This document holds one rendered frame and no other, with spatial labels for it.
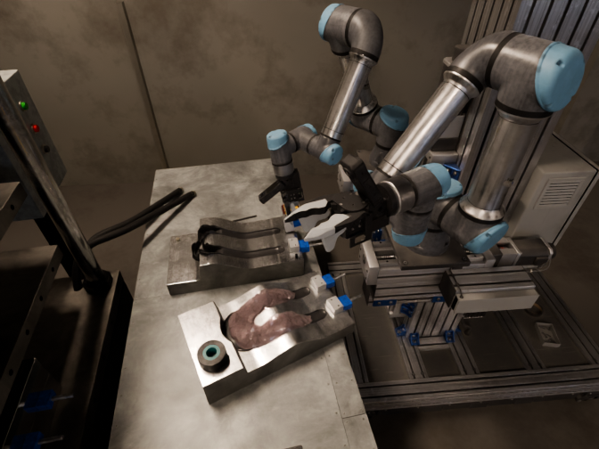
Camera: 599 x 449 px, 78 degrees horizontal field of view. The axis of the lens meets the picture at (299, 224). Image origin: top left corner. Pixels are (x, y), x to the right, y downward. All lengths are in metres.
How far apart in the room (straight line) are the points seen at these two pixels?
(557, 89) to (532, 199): 0.65
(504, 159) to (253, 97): 2.35
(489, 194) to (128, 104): 2.75
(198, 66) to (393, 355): 2.33
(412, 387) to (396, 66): 2.26
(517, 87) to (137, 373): 1.25
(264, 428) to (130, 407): 0.39
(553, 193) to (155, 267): 1.47
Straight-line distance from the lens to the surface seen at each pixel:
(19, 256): 1.48
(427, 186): 0.79
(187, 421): 1.20
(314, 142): 1.30
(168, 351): 1.32
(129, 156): 3.49
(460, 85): 0.95
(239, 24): 2.92
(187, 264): 1.46
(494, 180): 1.01
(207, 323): 1.21
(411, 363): 1.96
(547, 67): 0.89
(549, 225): 1.63
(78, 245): 1.45
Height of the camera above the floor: 1.89
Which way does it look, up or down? 41 degrees down
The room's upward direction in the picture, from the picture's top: straight up
